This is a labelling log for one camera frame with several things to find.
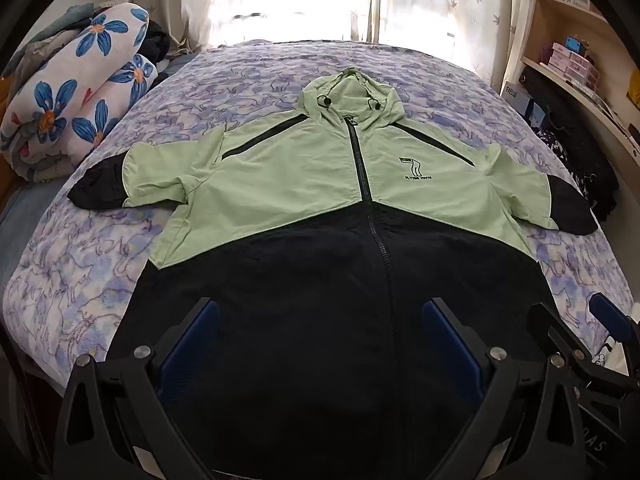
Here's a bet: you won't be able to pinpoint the black fuzzy clothing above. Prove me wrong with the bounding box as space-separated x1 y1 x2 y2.
142 20 173 68

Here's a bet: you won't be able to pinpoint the wooden bookshelf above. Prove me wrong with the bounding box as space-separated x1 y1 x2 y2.
517 0 640 196

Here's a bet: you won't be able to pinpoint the purple cat print blanket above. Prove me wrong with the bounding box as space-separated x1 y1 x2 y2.
2 37 636 391

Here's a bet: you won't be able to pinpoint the pink storage drawers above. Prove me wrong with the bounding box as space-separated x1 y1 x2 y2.
547 42 598 88

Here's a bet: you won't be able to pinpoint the black bag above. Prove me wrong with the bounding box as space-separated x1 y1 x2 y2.
520 67 621 216

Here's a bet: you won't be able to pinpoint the blue floral rolled quilt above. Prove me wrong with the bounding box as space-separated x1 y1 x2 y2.
0 2 158 181

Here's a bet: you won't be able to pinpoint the green and black hooded jacket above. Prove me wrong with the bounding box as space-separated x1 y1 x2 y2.
67 67 601 480

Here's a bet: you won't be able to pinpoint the small blue box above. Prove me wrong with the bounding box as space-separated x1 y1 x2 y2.
525 100 547 128

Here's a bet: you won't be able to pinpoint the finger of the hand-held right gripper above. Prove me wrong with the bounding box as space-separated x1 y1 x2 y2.
589 292 640 356
526 301 608 386

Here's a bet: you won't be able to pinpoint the grey blue cloth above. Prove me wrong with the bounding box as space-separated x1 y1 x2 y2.
10 0 131 61

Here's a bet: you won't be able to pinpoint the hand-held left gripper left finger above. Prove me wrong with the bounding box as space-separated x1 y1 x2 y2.
52 297 221 480

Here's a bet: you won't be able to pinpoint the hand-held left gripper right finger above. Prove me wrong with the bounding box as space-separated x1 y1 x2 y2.
421 297 588 480

